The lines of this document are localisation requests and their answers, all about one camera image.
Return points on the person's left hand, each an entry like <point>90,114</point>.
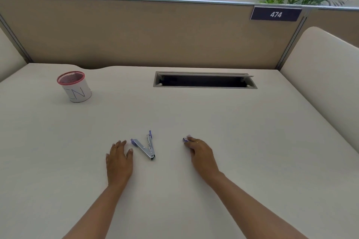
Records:
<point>119,166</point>

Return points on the person's right hand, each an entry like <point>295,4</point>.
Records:
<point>203,160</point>

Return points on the person's left thumb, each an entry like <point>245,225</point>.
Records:
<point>130,154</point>

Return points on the person's right fingers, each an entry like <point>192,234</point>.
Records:
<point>195,143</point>

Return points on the small purple staple box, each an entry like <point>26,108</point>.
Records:
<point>185,140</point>

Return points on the person's left forearm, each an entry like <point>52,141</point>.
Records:
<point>96,213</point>

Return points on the person's right forearm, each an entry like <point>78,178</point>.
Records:
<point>252,208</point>

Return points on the open silver purple stapler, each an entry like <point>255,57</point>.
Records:
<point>147,149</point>

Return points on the pink mesh pen holder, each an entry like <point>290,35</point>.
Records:
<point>75,89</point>

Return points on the beige desk partition panel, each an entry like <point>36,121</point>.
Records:
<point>154,34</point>

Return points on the cream curved side panel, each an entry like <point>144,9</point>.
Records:
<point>9,56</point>
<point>325,79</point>

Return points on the dark blue number sign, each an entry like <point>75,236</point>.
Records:
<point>276,14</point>

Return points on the grey metal partition post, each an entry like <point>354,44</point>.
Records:
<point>293,40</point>

